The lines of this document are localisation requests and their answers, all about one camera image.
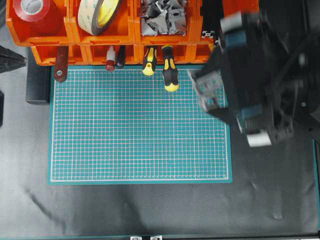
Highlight dark red flat handle tool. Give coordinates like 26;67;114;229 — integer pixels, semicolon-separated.
54;46;69;83

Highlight orange lower bin round handles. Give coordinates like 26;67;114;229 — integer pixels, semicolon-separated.
82;45;140;65

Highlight black round tool handle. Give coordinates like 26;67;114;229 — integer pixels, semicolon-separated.
115;45;126;69

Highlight small yellow-black screwdriver handle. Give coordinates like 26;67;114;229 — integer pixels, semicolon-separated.
142;46;157;76

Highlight orange upper bin with brackets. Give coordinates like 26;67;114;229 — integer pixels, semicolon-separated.
133;0;203;46

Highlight green cutting mat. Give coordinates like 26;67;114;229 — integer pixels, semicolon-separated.
48;65;232;185

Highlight grey corner bracket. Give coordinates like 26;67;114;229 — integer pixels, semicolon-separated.
187;70;223;113

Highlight double-sided tape roll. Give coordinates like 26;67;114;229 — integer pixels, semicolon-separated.
77;0;122;36

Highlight pile of grey corner brackets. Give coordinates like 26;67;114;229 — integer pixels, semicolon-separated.
139;0;187;36

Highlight orange upper bin red tape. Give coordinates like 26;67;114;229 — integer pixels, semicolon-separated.
6;0;74;46

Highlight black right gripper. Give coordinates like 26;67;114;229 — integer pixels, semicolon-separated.
207;12;295;147

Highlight black rack base block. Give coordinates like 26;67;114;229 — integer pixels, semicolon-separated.
25;48;51;105

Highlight orange upper bin with extrusions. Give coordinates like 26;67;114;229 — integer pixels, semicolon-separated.
198;0;260;45

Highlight orange upper bin with tape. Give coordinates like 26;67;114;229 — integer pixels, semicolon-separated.
69;0;135;45

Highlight orange lower bin far right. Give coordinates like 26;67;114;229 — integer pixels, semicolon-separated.
189;43;214;64

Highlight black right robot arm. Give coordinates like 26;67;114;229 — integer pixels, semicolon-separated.
201;0;320;147

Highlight aluminium extrusion profile lower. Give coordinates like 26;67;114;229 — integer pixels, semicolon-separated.
201;30;216;39

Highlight orange lower bin with screwdrivers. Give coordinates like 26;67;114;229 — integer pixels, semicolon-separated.
134;44;196;65

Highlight large yellow-black screwdriver handle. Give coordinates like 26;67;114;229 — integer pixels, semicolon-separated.
161;45;179;92

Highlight red tape roll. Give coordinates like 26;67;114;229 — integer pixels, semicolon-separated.
13;0;62;33

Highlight orange lower bin far left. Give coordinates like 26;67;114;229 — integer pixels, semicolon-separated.
30;45;88;66

